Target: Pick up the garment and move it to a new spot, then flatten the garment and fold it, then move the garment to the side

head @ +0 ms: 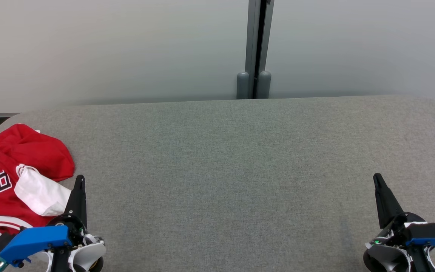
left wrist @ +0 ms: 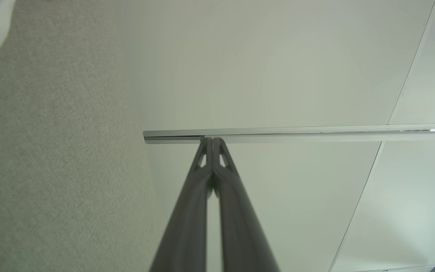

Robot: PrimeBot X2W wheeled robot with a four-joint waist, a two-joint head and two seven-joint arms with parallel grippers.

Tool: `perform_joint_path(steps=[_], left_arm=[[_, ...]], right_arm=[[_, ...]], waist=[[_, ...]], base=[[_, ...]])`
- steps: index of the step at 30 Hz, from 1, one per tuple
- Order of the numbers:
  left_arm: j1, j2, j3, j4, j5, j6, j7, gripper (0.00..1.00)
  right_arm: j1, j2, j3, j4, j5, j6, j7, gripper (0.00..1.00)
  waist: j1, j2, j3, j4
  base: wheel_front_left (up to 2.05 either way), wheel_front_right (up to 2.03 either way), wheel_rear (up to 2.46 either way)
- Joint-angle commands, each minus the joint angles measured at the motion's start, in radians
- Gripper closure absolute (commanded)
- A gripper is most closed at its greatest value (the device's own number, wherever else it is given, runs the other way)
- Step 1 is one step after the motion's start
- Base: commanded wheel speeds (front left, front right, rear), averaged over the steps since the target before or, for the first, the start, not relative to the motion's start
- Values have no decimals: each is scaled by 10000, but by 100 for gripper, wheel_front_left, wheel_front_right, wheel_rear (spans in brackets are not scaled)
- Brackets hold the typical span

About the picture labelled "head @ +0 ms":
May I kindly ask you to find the grey cylindrical partition foot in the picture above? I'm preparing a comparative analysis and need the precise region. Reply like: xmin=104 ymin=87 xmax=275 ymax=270
xmin=257 ymin=71 xmax=272 ymax=99
xmin=237 ymin=72 xmax=250 ymax=99

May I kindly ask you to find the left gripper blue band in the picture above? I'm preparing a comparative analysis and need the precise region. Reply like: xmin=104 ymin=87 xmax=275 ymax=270
xmin=0 ymin=175 xmax=88 ymax=265

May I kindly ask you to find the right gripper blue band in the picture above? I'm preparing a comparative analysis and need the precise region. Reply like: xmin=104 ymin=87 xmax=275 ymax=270
xmin=370 ymin=173 xmax=435 ymax=253

